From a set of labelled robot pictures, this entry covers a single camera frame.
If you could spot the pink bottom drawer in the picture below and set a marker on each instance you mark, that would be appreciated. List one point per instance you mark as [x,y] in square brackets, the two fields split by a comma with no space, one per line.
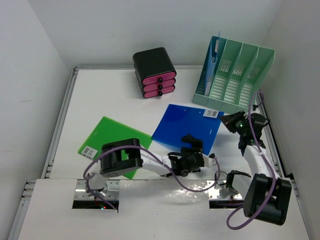
[158,92]

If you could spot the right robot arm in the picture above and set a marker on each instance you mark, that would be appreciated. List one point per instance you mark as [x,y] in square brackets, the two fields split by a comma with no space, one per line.
[266,195]

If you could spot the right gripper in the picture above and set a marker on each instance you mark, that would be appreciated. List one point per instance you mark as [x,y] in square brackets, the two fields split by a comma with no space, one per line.
[229,120]

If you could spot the light blue notebook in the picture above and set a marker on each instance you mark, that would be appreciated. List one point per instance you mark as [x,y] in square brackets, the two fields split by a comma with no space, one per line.
[211,63]

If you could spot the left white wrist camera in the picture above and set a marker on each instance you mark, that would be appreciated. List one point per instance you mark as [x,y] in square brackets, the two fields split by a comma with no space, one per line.
[209,160]

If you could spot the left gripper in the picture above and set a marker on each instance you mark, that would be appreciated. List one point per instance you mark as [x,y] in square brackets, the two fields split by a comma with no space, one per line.
[195,144]

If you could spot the dark blue clipboard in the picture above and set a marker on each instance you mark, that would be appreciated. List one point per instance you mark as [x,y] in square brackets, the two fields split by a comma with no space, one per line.
[179,121]

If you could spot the black pink drawer organizer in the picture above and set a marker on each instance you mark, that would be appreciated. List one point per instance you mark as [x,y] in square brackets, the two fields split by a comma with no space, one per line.
[151,62]

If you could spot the green file organizer rack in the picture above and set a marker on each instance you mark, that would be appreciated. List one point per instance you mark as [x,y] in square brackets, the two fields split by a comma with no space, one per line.
[240,71]

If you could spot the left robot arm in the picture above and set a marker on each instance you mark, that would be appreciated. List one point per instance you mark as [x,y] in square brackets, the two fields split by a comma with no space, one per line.
[125,156]

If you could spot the pink middle drawer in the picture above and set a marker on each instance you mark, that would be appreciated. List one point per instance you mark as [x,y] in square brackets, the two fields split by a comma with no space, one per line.
[158,86]

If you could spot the green plastic folder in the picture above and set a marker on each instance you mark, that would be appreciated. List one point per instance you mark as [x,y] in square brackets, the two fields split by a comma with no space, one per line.
[108,131]

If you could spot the pink top drawer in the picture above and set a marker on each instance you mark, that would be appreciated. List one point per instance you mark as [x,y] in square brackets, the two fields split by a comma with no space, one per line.
[155,78]

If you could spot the pink drawer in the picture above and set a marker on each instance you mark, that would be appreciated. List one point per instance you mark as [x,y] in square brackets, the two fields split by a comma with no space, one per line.
[158,92]
[158,86]
[155,78]

